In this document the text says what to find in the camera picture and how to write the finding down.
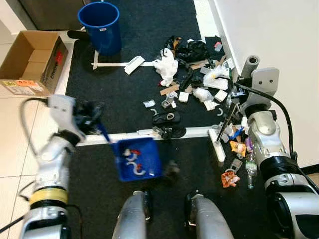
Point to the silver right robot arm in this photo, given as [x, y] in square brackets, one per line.
[264, 132]

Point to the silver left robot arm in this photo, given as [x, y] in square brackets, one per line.
[52, 164]

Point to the thin white tape strip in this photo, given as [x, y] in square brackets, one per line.
[109, 63]

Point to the small white crumpled wrapper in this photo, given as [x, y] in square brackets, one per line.
[203, 94]

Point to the silver right robot leg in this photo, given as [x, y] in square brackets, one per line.
[209, 221]

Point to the white plastic block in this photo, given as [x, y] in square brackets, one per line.
[134, 64]

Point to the clear plastic bottle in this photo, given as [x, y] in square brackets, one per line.
[250, 172]

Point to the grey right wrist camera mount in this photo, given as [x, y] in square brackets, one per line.
[264, 82]

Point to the small grey red card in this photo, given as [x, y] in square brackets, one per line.
[218, 46]

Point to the wide white floor tape band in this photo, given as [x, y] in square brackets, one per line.
[199, 131]

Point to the black baseboard strip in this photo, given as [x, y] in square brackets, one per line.
[309, 169]

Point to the orange snack wrapper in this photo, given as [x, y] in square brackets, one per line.
[231, 179]

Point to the white crumpled plastic bag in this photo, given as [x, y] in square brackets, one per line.
[166, 67]

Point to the silver robot leg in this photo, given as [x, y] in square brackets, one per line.
[209, 221]
[132, 219]

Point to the brown cardboard strip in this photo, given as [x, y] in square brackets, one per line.
[169, 90]

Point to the blue plastic dustpan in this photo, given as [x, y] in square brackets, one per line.
[144, 167]

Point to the black slipper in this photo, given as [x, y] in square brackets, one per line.
[75, 34]

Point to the grey metal door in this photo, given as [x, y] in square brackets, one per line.
[50, 12]

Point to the grey cardboard roll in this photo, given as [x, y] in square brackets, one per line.
[250, 63]

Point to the silver left robot leg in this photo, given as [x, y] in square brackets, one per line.
[132, 219]

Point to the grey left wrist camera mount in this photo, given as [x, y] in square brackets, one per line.
[62, 112]

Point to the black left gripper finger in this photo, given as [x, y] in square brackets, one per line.
[94, 127]
[97, 109]

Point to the black rag with white rings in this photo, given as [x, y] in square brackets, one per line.
[174, 132]

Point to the yellow snack packet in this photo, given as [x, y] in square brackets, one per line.
[237, 148]

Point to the white crumpled paper bag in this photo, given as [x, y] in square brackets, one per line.
[217, 78]

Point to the open brown cardboard box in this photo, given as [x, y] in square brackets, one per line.
[35, 59]

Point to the red plastic scrap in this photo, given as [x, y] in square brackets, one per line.
[134, 152]

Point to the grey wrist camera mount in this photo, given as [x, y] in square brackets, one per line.
[62, 112]
[264, 82]

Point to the blue plastic bucket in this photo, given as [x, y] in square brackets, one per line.
[102, 37]

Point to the black floor mat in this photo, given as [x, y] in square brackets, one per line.
[94, 199]
[124, 94]

